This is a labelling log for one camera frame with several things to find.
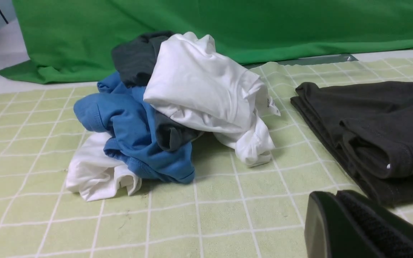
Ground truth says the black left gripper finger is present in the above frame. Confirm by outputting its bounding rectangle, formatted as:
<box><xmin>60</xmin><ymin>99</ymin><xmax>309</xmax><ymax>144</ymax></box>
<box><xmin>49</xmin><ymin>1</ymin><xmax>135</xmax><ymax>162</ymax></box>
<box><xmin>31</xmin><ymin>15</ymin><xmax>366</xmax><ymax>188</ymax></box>
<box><xmin>304</xmin><ymin>190</ymin><xmax>413</xmax><ymax>258</ymax></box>

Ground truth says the dark gray long-sleeved shirt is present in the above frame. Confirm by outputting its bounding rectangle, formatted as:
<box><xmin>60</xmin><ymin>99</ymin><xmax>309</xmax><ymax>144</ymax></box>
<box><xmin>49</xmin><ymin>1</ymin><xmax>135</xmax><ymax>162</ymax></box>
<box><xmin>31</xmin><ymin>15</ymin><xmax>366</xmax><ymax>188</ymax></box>
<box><xmin>290</xmin><ymin>81</ymin><xmax>413</xmax><ymax>205</ymax></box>

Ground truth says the white crumpled shirt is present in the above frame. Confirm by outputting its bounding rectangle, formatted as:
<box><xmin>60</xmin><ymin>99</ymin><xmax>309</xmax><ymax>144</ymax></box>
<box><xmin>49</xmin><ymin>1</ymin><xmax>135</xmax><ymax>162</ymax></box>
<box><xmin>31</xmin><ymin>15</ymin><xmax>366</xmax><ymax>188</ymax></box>
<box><xmin>143</xmin><ymin>32</ymin><xmax>281</xmax><ymax>167</ymax></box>

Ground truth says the light green checkered mat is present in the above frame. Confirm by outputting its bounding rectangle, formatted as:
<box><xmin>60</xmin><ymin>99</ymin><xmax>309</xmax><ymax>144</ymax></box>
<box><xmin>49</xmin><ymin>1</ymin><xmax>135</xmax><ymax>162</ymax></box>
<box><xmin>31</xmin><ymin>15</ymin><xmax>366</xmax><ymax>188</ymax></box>
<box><xmin>0</xmin><ymin>58</ymin><xmax>413</xmax><ymax>258</ymax></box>

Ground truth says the blue crumpled garment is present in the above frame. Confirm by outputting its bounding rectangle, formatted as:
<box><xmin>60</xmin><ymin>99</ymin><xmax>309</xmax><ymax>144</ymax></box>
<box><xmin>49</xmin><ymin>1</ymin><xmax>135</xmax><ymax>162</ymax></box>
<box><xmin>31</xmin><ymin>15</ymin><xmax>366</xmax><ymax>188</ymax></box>
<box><xmin>73</xmin><ymin>72</ymin><xmax>195</xmax><ymax>184</ymax></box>

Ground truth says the white crumpled cloth under pile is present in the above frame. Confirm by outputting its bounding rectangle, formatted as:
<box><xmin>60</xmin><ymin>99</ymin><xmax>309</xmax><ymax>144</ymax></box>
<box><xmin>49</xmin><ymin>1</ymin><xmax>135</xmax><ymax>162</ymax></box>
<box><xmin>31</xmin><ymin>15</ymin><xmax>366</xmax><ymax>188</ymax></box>
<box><xmin>65</xmin><ymin>132</ymin><xmax>142</xmax><ymax>201</ymax></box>

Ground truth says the dark gray crumpled garment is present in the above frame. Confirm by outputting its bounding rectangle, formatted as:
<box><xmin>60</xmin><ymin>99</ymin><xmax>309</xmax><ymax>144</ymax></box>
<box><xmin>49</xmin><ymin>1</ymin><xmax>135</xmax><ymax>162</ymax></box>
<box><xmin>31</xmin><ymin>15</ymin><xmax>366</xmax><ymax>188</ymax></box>
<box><xmin>111</xmin><ymin>30</ymin><xmax>203</xmax><ymax>152</ymax></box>

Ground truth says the green backdrop cloth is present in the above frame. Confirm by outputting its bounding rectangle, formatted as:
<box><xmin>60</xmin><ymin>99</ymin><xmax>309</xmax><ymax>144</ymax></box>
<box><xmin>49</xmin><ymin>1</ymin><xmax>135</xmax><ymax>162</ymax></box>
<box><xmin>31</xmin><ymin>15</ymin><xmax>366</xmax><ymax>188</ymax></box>
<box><xmin>0</xmin><ymin>0</ymin><xmax>413</xmax><ymax>84</ymax></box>

